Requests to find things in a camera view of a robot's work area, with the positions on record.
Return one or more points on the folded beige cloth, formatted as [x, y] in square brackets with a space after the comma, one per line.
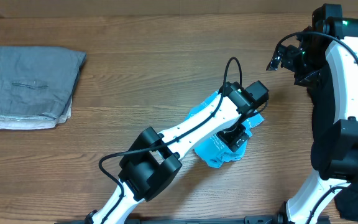
[35, 123]

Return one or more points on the black polo shirt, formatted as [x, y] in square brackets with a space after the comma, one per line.
[334, 153]

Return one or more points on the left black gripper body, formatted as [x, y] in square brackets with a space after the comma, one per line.
[234, 135]

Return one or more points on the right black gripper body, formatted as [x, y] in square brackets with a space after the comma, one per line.
[306, 65]

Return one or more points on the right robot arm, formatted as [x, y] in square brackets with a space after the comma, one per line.
[327, 21]

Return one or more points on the folded grey trousers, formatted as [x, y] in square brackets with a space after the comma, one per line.
[37, 81]

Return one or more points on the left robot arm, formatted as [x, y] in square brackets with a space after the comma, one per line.
[154, 159]

